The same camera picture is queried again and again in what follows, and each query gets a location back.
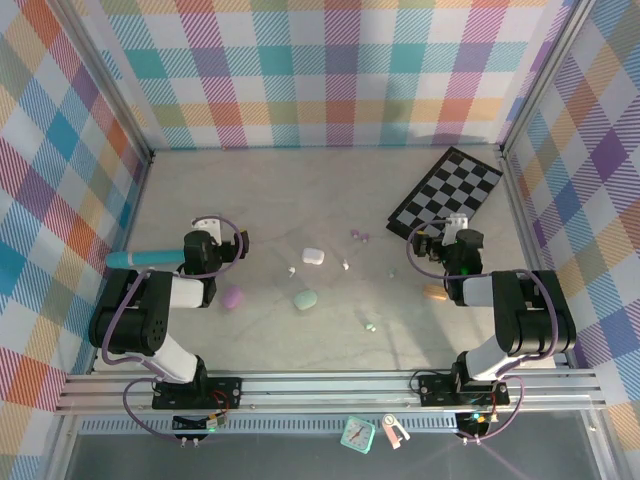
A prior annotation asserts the teal plastic tube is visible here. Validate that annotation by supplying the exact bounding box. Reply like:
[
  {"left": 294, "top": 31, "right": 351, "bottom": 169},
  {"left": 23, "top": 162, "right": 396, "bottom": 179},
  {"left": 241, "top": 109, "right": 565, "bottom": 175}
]
[{"left": 105, "top": 248, "right": 186, "bottom": 269}]

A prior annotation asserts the black grey chessboard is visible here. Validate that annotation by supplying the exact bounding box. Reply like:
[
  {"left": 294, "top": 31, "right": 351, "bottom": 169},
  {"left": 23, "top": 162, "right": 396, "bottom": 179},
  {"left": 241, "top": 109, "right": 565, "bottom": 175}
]
[{"left": 385, "top": 145, "right": 504, "bottom": 240}]

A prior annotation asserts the pink white clip tool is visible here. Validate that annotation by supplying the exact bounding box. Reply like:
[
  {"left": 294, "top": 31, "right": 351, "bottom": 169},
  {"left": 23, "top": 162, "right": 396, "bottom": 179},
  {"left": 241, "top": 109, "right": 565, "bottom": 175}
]
[{"left": 380, "top": 412, "right": 412, "bottom": 450}]

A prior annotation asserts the teal square alarm clock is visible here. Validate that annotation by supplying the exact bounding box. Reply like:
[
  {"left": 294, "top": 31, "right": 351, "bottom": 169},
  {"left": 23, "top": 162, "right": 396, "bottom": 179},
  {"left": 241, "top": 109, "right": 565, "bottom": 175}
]
[{"left": 339, "top": 415, "right": 376, "bottom": 455}]

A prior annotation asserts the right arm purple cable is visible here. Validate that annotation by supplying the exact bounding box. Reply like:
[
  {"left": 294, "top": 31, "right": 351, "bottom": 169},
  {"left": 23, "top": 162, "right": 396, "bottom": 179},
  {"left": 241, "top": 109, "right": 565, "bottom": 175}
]
[{"left": 408, "top": 217, "right": 560, "bottom": 445}]

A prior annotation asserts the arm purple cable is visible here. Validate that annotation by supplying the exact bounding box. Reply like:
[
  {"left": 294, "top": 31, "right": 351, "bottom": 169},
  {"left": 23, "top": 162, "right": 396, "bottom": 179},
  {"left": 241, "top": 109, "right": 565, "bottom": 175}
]
[
  {"left": 408, "top": 217, "right": 560, "bottom": 445},
  {"left": 101, "top": 215, "right": 247, "bottom": 445}
]

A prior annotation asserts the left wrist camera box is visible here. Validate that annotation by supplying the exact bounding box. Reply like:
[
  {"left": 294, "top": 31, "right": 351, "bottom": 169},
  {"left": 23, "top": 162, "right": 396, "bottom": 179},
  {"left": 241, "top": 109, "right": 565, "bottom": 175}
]
[{"left": 191, "top": 217, "right": 222, "bottom": 246}]

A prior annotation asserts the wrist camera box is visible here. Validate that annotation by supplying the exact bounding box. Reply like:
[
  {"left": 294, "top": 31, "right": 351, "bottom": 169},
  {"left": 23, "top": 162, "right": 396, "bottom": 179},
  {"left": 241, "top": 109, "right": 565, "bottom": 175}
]
[
  {"left": 446, "top": 213, "right": 471, "bottom": 242},
  {"left": 191, "top": 217, "right": 222, "bottom": 246}
]

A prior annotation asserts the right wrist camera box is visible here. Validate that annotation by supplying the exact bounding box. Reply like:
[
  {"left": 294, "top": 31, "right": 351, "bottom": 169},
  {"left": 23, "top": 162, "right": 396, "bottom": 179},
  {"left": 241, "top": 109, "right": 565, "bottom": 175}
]
[{"left": 446, "top": 213, "right": 471, "bottom": 242}]

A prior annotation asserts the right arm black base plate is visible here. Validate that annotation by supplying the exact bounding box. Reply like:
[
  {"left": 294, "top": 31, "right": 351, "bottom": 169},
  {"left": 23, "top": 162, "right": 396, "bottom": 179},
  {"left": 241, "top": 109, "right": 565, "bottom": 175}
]
[{"left": 417, "top": 372, "right": 511, "bottom": 407}]

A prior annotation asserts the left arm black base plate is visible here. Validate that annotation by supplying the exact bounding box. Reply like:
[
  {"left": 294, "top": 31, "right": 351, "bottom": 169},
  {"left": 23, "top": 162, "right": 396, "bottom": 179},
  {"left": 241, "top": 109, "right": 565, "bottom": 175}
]
[{"left": 151, "top": 377, "right": 244, "bottom": 411}]

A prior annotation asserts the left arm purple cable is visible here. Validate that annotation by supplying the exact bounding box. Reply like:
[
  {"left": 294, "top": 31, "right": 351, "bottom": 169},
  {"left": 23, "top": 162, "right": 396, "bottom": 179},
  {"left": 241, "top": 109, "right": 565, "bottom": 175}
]
[{"left": 101, "top": 215, "right": 247, "bottom": 445}]

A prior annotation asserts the aluminium extrusion rail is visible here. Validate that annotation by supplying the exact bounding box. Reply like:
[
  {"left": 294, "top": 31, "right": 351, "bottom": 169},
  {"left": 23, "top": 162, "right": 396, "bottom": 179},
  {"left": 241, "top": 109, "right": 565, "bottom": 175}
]
[{"left": 53, "top": 370, "right": 607, "bottom": 415}]

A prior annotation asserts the slotted grey cable duct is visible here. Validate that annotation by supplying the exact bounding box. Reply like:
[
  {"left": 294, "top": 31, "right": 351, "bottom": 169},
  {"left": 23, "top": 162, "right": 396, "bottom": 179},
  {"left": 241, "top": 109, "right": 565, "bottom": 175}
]
[{"left": 79, "top": 418, "right": 461, "bottom": 435}]

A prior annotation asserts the aluminium frame post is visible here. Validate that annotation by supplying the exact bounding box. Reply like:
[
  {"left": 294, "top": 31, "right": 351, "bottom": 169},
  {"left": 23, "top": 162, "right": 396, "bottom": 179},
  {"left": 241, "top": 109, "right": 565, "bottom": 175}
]
[
  {"left": 497, "top": 0, "right": 601, "bottom": 161},
  {"left": 53, "top": 0, "right": 155, "bottom": 164}
]

